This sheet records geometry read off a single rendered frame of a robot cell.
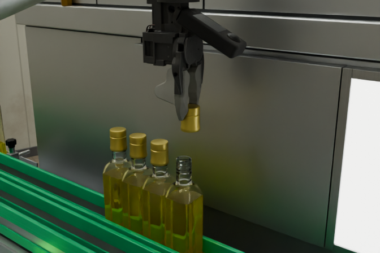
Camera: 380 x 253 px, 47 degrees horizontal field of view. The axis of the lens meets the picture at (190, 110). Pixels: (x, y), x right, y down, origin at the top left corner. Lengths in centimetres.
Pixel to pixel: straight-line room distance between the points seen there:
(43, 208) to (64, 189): 11
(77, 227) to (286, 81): 55
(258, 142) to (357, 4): 30
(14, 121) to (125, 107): 287
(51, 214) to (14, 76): 283
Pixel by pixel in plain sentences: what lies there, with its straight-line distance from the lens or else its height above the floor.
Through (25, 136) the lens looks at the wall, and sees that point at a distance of 399.
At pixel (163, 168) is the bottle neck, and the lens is 85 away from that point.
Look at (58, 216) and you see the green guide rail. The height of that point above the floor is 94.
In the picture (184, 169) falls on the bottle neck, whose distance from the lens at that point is 81.
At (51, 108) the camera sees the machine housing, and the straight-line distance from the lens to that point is 135.
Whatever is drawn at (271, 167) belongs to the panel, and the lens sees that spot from 86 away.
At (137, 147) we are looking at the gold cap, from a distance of 87.
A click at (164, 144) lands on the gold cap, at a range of 83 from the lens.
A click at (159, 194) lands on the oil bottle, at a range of 85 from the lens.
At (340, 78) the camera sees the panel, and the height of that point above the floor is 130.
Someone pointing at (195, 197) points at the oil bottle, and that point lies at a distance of 83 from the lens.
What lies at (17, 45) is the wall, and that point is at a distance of 382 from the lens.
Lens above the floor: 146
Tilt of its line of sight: 17 degrees down
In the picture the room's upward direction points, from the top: straight up
